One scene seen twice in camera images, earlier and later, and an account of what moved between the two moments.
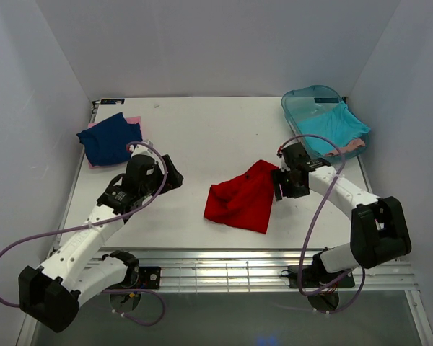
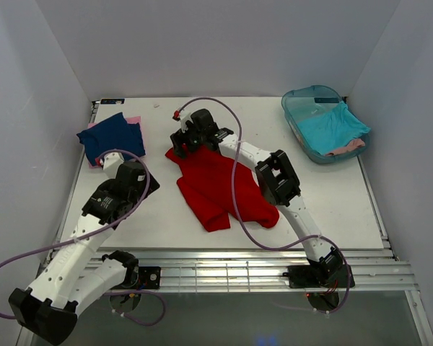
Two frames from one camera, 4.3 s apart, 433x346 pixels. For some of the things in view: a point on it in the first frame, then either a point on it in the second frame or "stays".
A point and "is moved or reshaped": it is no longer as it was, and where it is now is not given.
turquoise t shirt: (338, 126) stays
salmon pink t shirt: (352, 145) stays
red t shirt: (246, 201) is moved or reshaped
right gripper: (281, 184) -> (190, 140)
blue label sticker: (112, 101) stays
